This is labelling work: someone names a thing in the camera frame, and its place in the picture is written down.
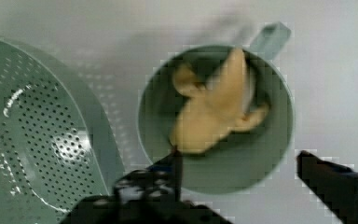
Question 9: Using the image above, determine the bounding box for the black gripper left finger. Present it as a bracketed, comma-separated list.
[60, 148, 233, 224]

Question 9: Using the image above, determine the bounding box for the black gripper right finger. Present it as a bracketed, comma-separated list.
[296, 150, 358, 224]

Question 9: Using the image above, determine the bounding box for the peeled yellow banana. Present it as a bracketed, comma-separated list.
[170, 49, 269, 154]

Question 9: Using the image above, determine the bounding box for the green mug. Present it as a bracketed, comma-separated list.
[137, 22, 294, 194]

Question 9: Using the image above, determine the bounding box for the green perforated colander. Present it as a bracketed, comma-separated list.
[0, 36, 124, 224]

